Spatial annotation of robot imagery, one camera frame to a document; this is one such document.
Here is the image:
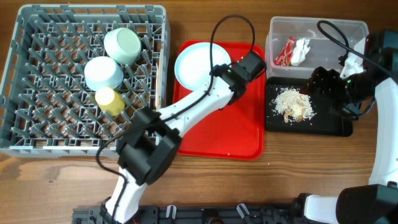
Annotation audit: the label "grey plastic dishwasher rack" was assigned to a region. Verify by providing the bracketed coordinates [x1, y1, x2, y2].
[1, 4, 170, 157]

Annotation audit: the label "light blue bowl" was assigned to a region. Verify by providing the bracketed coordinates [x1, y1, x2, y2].
[84, 56, 124, 91]

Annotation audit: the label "light blue round plate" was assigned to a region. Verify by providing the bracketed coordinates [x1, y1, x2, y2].
[174, 42, 233, 92]

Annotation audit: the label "rice and food scraps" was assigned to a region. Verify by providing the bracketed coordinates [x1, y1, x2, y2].
[271, 87, 317, 123]

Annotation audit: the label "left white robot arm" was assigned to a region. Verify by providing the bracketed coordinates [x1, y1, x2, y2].
[100, 51, 266, 223]

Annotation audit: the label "crumpled white tissue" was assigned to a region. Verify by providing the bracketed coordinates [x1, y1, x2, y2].
[290, 38, 310, 67]

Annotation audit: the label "red snack wrapper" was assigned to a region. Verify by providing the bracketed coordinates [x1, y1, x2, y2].
[274, 36, 295, 67]

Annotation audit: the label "red plastic tray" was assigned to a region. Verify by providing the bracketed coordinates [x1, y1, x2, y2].
[169, 39, 266, 161]

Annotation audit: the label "wooden chopstick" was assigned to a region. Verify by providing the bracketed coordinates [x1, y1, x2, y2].
[155, 62, 160, 110]

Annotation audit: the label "clear plastic waste bin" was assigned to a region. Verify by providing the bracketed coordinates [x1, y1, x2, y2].
[266, 16, 369, 80]

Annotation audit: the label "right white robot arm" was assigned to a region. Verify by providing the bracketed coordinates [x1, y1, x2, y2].
[302, 30, 397, 223]

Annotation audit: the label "yellow plastic cup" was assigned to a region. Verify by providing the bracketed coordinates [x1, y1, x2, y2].
[95, 87, 125, 116]

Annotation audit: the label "pale green bowl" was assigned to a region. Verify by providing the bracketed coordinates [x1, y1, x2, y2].
[104, 27, 142, 65]

